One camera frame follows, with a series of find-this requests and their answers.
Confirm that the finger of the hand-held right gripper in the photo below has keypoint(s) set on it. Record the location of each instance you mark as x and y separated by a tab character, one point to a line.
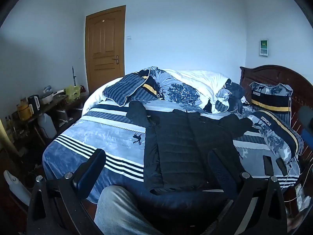
305	116

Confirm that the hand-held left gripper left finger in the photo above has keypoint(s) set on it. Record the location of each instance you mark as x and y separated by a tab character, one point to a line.
91	170

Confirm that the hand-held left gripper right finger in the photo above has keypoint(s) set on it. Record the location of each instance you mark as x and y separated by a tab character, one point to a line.
220	170

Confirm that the black puffer jacket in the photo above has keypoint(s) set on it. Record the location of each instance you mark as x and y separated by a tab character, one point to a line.
181	146

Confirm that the flat floral pillow yellow stripe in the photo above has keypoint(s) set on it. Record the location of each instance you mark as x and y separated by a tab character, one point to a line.
276	132

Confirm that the bed with striped blue sheet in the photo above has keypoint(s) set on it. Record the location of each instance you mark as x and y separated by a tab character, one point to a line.
110	137

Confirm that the upright floral pillow yellow stripe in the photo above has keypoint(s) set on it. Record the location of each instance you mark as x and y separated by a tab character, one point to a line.
269	98

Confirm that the black smartphone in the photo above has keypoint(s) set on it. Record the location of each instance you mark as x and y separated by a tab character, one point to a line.
268	165
281	166

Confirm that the person's leg in jeans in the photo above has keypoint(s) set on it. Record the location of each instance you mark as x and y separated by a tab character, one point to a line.
119	213

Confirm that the dark wooden headboard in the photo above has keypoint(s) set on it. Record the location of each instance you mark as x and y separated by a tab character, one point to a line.
269	74

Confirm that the clear plastic water jug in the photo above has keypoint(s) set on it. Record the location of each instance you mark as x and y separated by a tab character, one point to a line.
47	126

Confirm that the wooden side table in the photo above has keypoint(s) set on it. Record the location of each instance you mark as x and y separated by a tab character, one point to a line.
58	102

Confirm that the white floor appliance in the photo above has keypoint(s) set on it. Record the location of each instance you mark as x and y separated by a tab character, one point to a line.
17	188

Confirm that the yellow plastic bag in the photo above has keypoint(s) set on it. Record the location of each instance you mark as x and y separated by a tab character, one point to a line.
72	93

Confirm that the white cooking pot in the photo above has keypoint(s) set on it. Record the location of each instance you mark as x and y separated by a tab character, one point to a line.
46	98

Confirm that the black electric kettle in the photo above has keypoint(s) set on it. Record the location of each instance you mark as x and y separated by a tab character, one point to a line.
34	104

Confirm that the striped blue pillow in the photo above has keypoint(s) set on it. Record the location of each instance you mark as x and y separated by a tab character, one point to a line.
122	88

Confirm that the yellow pot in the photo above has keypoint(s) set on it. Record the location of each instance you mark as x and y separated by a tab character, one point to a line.
24	111

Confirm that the floral white duvet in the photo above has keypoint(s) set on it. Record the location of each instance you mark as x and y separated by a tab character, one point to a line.
195	80

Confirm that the thin black stand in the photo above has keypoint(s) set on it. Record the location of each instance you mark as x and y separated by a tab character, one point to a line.
73	78

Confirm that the wooden door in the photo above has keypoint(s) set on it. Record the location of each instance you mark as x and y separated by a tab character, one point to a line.
105	49

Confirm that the white wall panel green screen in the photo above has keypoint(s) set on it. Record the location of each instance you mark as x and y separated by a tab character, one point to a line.
263	47

